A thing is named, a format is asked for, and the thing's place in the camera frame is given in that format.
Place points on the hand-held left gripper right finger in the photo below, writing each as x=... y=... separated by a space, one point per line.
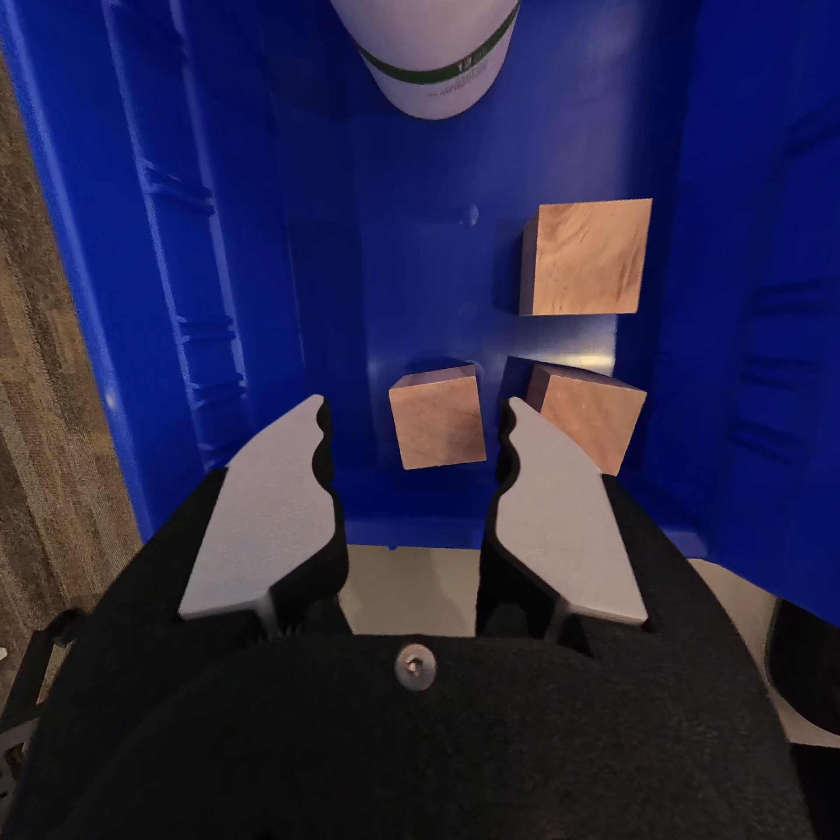
x=564 y=531

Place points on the black quilted wrist rest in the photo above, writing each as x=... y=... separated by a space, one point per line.
x=814 y=669

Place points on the small wooden cube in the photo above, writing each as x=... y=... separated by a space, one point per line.
x=590 y=420
x=584 y=256
x=436 y=420

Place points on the white paper cup green band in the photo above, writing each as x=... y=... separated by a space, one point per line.
x=426 y=39

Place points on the blue plastic bin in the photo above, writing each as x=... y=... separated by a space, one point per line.
x=328 y=262

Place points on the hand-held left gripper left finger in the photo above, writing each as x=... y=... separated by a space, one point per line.
x=262 y=525

